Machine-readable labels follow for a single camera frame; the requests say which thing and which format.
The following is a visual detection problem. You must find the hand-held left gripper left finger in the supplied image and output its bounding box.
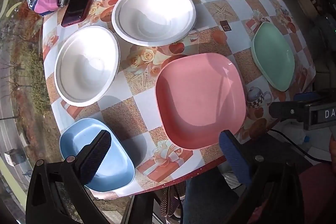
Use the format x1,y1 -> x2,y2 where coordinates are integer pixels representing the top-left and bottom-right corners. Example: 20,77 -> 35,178
25,130 -> 113,224

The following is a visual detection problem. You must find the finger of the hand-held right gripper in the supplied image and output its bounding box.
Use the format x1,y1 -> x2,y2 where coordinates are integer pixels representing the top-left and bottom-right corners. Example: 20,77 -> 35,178
269,100 -> 309,121
293,91 -> 326,103

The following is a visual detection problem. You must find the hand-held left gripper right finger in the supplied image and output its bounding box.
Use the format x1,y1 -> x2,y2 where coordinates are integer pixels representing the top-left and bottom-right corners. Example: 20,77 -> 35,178
219,130 -> 307,224

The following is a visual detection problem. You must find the blue square plate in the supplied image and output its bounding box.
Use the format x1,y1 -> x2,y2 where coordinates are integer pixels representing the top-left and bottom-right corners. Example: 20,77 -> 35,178
59,118 -> 135,192

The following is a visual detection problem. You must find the green square plate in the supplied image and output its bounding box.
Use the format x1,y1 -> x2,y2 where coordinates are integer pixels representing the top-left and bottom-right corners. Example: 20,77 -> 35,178
251,21 -> 295,92

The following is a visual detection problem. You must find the pink square plate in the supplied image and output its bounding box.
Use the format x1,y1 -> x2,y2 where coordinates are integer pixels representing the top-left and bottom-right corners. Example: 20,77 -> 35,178
155,53 -> 247,149

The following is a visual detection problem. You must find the large white foam bowl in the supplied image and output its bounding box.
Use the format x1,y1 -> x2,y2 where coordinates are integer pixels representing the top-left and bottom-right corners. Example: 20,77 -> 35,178
112,0 -> 197,47
54,25 -> 120,107

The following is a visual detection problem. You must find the person's blue jeans leg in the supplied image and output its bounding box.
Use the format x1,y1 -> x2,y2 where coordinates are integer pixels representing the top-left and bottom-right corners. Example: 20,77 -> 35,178
183,168 -> 247,224

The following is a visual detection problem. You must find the printed checkered tablecloth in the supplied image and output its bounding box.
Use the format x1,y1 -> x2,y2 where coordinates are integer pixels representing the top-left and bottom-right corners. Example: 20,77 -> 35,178
42,0 -> 317,199

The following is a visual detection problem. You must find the person's maroon clothing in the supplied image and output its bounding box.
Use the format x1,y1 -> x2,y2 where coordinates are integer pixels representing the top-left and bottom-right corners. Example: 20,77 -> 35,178
299,163 -> 336,224

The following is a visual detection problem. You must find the studded sandal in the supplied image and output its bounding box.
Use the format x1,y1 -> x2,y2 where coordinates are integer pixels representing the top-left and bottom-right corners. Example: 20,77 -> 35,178
160,183 -> 185,217

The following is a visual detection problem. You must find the dark red smartphone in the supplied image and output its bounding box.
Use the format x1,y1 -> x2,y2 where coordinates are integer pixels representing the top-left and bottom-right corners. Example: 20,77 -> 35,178
61,0 -> 96,28

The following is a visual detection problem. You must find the black cable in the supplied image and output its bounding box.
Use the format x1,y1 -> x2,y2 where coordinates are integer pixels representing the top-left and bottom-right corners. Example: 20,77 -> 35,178
270,129 -> 328,163

